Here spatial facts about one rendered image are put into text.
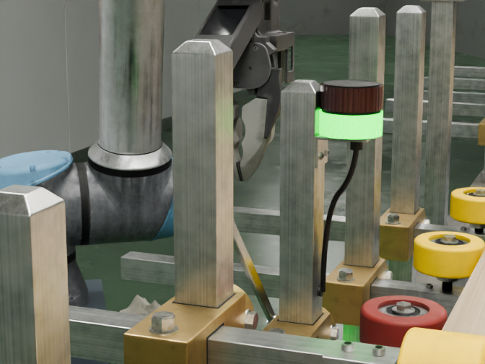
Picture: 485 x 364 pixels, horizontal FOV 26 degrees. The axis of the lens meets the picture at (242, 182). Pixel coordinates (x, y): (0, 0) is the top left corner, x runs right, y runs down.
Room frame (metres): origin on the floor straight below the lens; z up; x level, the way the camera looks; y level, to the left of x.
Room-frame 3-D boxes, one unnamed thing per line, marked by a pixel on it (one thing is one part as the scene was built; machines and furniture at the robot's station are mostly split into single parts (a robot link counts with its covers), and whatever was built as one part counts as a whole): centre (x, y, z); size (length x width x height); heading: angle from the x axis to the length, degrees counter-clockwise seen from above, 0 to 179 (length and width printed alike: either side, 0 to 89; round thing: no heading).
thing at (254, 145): (1.08, -0.02, 1.04); 0.06 x 0.03 x 0.09; 159
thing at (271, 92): (1.06, -0.02, 1.09); 0.05 x 0.02 x 0.09; 69
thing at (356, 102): (0.99, -0.10, 1.10); 0.06 x 0.06 x 0.02
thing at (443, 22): (1.72, -0.33, 0.92); 0.05 x 0.05 x 0.45; 69
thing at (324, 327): (0.98, -0.05, 0.84); 0.14 x 0.06 x 0.05; 159
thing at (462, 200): (1.39, -0.32, 0.85); 0.08 x 0.08 x 0.11
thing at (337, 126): (0.99, -0.10, 1.07); 0.06 x 0.06 x 0.02
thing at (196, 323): (0.75, 0.04, 0.94); 0.14 x 0.06 x 0.05; 159
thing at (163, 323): (0.70, 0.06, 0.98); 0.02 x 0.02 x 0.01
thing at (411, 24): (1.47, -0.23, 0.91); 0.04 x 0.04 x 0.48; 69
